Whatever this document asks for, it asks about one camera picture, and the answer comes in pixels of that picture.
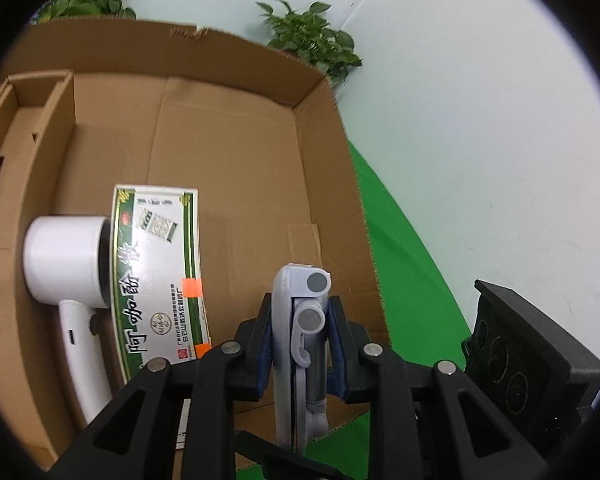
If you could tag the white plastic hand tool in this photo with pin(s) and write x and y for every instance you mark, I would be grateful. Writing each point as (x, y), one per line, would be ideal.
(286, 310)

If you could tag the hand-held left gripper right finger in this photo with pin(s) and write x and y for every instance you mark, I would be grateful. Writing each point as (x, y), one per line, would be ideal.
(336, 360)

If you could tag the small brown cardboard box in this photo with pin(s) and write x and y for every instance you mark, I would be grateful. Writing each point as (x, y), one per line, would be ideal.
(25, 160)

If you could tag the large cardboard box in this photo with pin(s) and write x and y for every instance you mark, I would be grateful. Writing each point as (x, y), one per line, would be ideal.
(260, 160)

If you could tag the white hair dryer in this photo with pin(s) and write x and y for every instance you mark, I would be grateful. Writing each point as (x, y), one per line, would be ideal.
(62, 260)

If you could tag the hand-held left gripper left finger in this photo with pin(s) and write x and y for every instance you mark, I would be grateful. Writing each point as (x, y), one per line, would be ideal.
(266, 360)

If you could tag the green and white medicine box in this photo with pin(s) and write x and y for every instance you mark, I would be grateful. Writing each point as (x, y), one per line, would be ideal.
(155, 270)

